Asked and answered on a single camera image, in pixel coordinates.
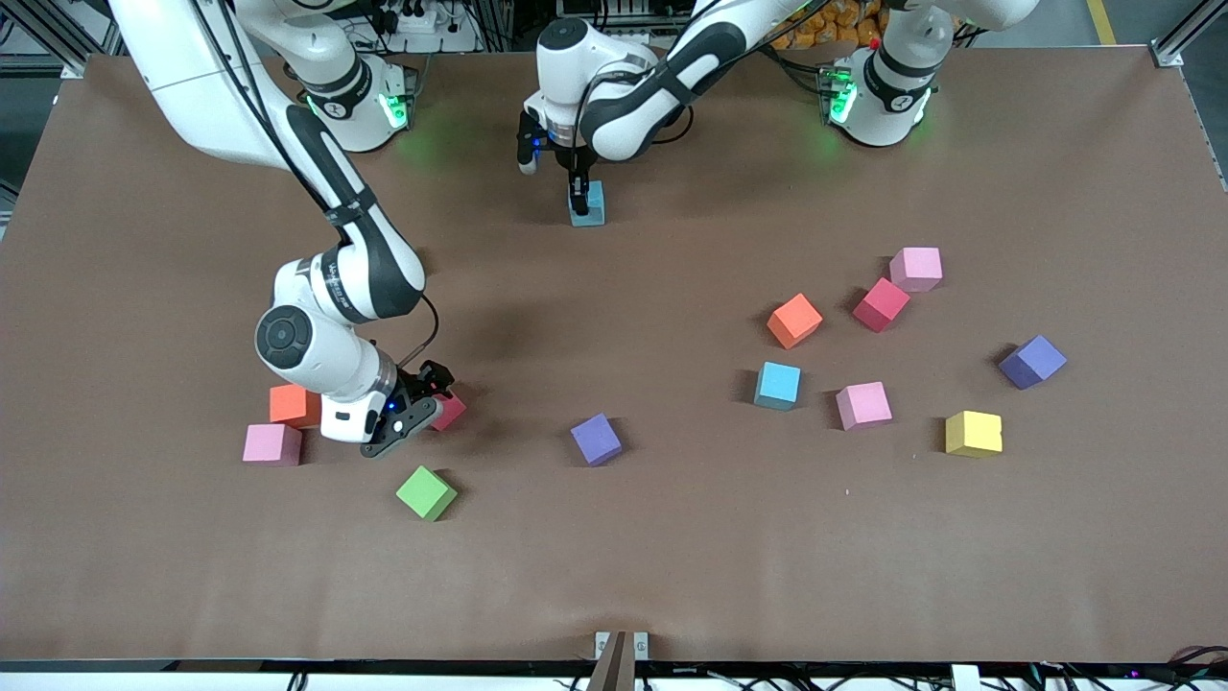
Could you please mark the pink foam cube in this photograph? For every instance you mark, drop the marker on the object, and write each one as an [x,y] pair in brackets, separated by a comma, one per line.
[272,445]
[916,271]
[863,406]

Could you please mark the orange foam cube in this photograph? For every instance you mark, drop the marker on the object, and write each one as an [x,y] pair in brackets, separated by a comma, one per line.
[794,321]
[288,408]

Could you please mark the blue foam cube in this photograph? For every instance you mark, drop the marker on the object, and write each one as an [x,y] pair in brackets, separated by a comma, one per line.
[597,203]
[777,386]

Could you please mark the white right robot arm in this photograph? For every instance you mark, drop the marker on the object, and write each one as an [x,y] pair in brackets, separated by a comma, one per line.
[221,96]

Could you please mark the orange fruit net bag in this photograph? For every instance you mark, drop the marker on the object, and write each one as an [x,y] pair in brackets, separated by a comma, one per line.
[844,24]

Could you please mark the green foam cube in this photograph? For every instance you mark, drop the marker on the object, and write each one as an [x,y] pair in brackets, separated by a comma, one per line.
[426,493]

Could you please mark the yellow foam cube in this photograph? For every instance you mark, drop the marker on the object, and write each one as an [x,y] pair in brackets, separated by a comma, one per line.
[974,434]

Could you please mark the purple foam cube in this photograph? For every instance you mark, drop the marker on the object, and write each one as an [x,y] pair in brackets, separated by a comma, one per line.
[1032,363]
[596,440]

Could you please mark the metal table edge bracket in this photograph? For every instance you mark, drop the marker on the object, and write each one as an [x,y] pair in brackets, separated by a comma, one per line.
[602,643]

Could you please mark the red foam cube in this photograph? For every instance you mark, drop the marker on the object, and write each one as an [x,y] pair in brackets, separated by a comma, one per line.
[881,305]
[451,411]

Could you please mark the white power strip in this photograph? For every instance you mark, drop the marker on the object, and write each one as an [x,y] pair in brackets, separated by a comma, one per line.
[422,24]

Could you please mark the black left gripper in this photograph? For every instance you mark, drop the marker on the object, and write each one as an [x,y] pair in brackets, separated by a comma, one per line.
[577,182]

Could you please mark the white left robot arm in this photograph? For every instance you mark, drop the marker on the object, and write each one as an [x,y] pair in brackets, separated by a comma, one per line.
[576,67]

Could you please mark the white plastic box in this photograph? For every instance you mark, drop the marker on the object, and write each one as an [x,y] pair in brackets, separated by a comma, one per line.
[964,679]

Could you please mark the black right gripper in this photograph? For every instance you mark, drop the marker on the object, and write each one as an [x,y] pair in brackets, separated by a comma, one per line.
[419,380]

